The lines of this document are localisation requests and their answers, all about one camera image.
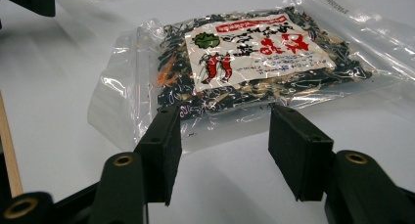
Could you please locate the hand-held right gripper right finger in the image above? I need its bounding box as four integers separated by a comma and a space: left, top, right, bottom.
267, 103, 415, 224

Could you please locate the wooden table edge strip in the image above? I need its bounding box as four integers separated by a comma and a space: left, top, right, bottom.
0, 90, 24, 199

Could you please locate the dried seaweed snack packet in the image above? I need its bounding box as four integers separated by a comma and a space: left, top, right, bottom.
156, 6, 374, 120

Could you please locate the clear zip bag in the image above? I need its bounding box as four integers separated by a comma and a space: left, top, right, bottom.
86, 0, 415, 154

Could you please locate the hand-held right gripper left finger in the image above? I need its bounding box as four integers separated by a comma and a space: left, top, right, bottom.
88, 105, 183, 224

